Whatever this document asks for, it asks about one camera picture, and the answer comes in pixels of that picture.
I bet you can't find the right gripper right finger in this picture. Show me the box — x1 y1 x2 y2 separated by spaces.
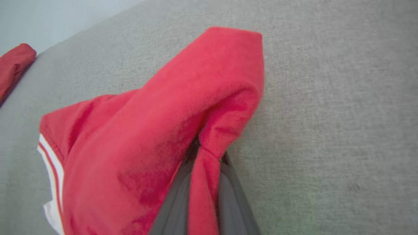
216 151 262 235

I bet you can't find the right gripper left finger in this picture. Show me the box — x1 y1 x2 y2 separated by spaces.
149 139 200 235

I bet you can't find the red and white jersey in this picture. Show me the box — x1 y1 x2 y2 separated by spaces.
37 27 265 235

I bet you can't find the plain red garment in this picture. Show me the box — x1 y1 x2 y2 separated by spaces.
0 43 37 105

